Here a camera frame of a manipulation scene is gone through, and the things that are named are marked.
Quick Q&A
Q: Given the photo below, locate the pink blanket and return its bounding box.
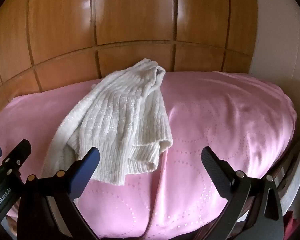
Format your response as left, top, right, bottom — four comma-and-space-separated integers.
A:
0, 71, 298, 240

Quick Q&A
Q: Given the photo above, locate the white knit sweater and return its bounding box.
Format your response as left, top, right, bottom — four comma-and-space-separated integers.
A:
41, 58, 173, 187

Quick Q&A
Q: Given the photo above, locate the grey cloth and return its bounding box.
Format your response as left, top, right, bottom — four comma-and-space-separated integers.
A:
281, 152, 300, 212

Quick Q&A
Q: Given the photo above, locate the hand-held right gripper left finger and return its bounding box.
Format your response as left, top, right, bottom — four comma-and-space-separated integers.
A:
17, 146, 101, 240

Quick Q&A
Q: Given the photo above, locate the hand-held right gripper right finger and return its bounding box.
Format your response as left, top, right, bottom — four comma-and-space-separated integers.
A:
201, 146, 284, 240

